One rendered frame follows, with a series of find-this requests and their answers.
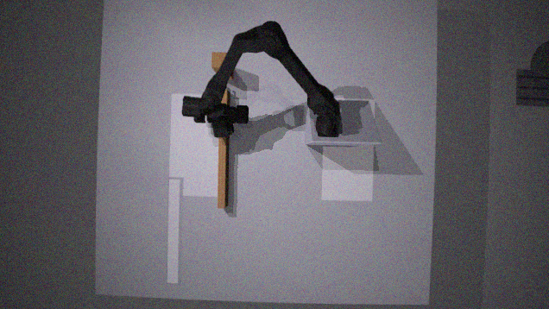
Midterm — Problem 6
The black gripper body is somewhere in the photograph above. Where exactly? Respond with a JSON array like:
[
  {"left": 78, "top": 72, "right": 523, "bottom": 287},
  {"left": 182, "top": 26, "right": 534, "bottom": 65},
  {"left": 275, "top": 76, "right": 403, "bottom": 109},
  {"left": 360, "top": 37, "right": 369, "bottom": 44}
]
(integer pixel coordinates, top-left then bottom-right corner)
[{"left": 194, "top": 105, "right": 249, "bottom": 123}]

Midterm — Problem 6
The wooden rail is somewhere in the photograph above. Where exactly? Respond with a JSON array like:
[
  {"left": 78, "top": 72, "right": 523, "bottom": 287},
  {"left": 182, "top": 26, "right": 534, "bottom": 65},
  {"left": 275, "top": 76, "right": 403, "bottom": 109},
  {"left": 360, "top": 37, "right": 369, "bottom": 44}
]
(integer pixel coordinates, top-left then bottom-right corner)
[{"left": 218, "top": 86, "right": 230, "bottom": 209}]

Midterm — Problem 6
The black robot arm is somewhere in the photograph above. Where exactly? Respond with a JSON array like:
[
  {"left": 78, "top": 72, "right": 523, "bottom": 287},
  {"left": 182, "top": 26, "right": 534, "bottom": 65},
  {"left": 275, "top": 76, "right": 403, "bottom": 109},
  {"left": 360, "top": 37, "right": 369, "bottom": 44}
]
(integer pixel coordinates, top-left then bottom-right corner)
[{"left": 182, "top": 21, "right": 341, "bottom": 138}]

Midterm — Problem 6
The wooden post with slot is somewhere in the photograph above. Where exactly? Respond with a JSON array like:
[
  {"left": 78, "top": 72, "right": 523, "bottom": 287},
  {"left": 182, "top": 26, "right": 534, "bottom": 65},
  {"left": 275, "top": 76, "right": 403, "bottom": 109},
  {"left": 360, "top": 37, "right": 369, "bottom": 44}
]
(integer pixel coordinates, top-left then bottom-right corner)
[{"left": 211, "top": 52, "right": 233, "bottom": 79}]

